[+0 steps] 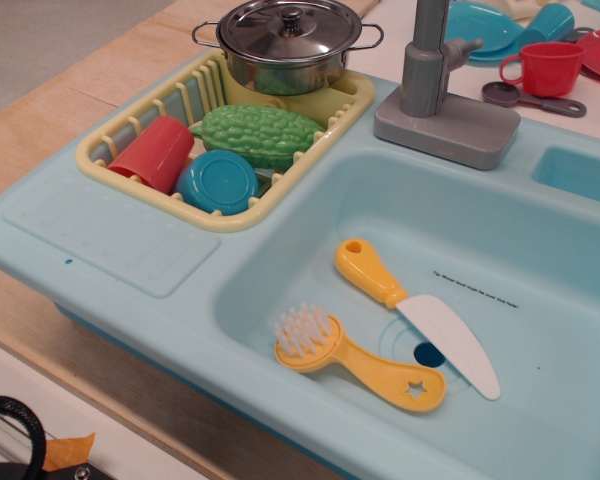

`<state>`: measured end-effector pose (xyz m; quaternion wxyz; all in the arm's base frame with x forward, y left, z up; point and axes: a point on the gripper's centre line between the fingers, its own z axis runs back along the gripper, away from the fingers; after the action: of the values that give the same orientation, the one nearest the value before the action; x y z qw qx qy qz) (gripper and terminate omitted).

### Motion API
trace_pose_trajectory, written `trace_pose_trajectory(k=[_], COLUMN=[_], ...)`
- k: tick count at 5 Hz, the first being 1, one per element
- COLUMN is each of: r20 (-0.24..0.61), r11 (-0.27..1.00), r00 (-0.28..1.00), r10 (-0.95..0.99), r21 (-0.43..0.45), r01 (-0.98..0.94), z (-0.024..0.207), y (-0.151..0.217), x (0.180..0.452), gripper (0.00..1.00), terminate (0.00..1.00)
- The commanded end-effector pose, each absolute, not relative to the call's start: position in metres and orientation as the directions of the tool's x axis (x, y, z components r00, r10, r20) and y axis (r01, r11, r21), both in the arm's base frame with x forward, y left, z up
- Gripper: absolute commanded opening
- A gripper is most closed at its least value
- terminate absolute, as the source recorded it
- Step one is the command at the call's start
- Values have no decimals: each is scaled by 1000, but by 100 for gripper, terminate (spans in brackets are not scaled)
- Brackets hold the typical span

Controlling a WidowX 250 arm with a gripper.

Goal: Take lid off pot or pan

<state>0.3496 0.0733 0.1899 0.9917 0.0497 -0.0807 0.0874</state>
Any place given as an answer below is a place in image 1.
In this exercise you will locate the grey toy faucet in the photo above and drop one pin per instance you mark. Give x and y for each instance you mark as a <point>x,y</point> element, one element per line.
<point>422,115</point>

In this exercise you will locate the teal plastic plate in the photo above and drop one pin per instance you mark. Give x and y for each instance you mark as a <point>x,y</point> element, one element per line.
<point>469,21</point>

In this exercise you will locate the cream plastic object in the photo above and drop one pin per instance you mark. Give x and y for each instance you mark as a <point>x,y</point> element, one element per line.
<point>519,9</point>

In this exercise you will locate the black metal bracket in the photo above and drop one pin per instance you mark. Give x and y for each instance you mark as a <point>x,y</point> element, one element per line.
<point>17,471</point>

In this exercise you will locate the stainless steel pot lid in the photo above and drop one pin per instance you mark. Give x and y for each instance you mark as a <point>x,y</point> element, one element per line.
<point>289,31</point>

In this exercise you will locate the blue plastic cup in rack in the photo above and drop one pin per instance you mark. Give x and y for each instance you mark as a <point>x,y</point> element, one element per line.
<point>218,180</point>

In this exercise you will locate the yellow handled toy knife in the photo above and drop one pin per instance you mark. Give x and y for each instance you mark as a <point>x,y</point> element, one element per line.
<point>358,261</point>

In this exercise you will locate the red mug with handle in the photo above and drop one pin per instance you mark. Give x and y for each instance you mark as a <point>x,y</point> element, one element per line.
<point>548,69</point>

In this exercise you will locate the orange tape piece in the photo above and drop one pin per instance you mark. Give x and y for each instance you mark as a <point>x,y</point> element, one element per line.
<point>67,452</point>

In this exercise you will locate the teal plastic cup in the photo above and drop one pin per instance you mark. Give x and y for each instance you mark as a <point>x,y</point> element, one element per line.
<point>554,22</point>

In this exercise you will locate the grey measuring spoon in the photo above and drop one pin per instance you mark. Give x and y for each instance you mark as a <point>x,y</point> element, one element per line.
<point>505,95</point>

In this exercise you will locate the green bitter gourd toy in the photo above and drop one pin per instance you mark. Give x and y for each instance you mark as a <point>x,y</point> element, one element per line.
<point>265,137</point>

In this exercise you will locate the light blue toy sink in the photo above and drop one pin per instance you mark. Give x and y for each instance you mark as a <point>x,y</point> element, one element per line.
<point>514,251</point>

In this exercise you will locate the yellow toy scrub brush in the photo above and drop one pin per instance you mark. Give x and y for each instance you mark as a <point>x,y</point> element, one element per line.
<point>309,339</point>

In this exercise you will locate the pale yellow dish rack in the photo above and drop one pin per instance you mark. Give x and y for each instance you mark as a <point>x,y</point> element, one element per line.
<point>188,95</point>

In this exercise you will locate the red plastic cup in rack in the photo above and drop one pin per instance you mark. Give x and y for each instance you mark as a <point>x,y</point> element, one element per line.
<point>157,156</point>

